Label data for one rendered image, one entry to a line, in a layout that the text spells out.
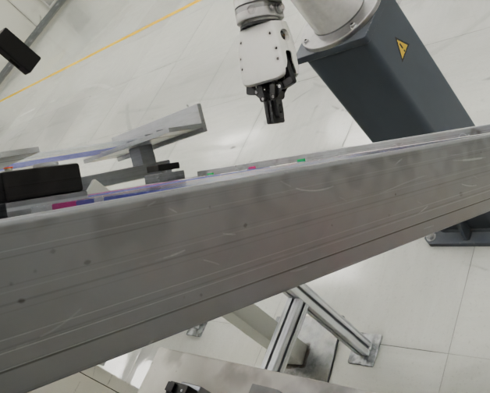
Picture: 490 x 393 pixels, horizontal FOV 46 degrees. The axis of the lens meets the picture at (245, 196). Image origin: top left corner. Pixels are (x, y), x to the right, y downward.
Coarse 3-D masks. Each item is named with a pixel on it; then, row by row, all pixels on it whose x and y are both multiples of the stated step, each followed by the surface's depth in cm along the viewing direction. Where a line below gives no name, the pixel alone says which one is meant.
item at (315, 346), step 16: (96, 192) 123; (240, 320) 149; (256, 320) 152; (272, 320) 156; (304, 320) 172; (256, 336) 155; (304, 336) 168; (320, 336) 165; (304, 352) 164; (320, 352) 161; (288, 368) 165; (304, 368) 161; (320, 368) 158
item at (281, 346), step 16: (288, 304) 135; (304, 304) 135; (288, 320) 132; (272, 336) 132; (288, 336) 131; (368, 336) 154; (272, 352) 130; (288, 352) 130; (352, 352) 155; (272, 368) 127; (176, 384) 88; (192, 384) 89; (256, 384) 80
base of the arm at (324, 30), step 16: (304, 0) 112; (320, 0) 112; (336, 0) 112; (352, 0) 114; (368, 0) 115; (304, 16) 117; (320, 16) 114; (336, 16) 114; (352, 16) 115; (368, 16) 112; (304, 32) 125; (320, 32) 118; (336, 32) 116; (352, 32) 113; (320, 48) 117
